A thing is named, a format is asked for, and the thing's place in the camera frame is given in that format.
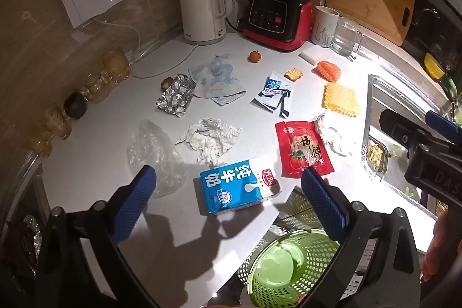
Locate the steel food box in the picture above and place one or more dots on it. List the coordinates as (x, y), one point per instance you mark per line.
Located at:
(375, 156)

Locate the red snack packet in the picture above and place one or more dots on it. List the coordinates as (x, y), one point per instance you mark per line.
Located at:
(292, 149)

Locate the small orange fruit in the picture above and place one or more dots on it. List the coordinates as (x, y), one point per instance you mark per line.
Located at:
(254, 56)

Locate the white printed mug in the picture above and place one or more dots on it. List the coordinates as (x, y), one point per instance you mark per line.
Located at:
(325, 26)

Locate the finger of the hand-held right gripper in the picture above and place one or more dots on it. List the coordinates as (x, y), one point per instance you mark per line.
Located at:
(400, 129)
(442, 124)

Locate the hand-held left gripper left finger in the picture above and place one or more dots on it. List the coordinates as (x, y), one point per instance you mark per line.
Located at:
(135, 203)

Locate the dark brown cup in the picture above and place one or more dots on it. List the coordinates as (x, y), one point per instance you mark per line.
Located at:
(75, 106)

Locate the silver foil blister pack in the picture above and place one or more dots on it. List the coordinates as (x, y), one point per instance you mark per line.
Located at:
(177, 97)

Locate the cracker piece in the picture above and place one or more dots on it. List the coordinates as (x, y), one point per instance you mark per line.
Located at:
(293, 74)

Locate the yellow waffle sponge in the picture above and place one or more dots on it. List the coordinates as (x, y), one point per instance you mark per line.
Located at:
(341, 99)

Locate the stainless steel sink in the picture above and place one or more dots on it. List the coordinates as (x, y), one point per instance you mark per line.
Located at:
(375, 113)

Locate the clear glass mug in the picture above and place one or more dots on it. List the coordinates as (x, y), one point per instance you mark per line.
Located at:
(344, 37)

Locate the person's right hand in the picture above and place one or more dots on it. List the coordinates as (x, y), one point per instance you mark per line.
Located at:
(438, 246)

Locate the blue and white plastic bag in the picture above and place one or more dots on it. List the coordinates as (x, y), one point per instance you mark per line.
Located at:
(216, 80)

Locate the blue and white milk carton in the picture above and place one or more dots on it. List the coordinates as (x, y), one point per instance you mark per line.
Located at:
(231, 185)

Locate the blue and white sachet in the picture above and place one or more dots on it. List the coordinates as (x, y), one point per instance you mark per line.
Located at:
(272, 100)
(279, 82)

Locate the crumpled white tissue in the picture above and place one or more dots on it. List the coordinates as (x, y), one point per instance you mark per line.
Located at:
(330, 136)
(209, 140)

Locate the perforated steel rack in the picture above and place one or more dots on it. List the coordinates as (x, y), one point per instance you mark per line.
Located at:
(299, 207)

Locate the amber glass cup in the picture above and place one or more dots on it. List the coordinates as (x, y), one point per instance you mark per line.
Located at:
(39, 144)
(57, 122)
(116, 65)

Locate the white sponge block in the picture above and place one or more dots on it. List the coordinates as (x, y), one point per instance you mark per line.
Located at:
(314, 55)

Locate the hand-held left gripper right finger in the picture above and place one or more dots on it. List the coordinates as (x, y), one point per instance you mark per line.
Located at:
(321, 201)

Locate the amber glass teapot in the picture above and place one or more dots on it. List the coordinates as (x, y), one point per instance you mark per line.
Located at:
(94, 88)

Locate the orange spiky ball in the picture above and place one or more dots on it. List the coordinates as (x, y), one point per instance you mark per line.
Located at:
(329, 71)

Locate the yellow bowl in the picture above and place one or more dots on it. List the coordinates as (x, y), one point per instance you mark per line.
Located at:
(433, 67)

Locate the green perforated basket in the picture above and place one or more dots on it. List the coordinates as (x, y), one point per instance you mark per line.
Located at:
(281, 268)

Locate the white electric kettle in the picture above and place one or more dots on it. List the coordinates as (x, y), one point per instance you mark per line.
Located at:
(198, 5)

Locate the clear plastic bag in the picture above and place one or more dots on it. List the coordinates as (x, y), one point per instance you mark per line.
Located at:
(151, 149)

